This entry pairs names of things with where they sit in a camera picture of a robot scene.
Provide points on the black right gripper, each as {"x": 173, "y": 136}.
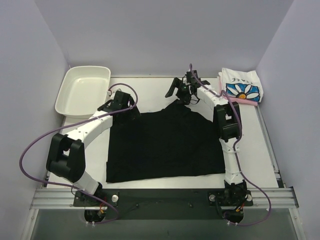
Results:
{"x": 180, "y": 88}

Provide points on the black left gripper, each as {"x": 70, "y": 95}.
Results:
{"x": 128, "y": 110}

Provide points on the white plastic bin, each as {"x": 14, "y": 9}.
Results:
{"x": 83, "y": 90}

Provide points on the black t shirt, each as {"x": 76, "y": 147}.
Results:
{"x": 172, "y": 142}

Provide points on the white daisy print t shirt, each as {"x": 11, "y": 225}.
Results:
{"x": 242, "y": 85}

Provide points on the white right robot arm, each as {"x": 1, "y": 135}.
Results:
{"x": 226, "y": 120}

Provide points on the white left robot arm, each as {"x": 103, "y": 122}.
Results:
{"x": 66, "y": 156}

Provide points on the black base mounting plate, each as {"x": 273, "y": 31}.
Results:
{"x": 164, "y": 204}

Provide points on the aluminium front rail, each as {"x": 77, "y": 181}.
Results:
{"x": 62, "y": 198}

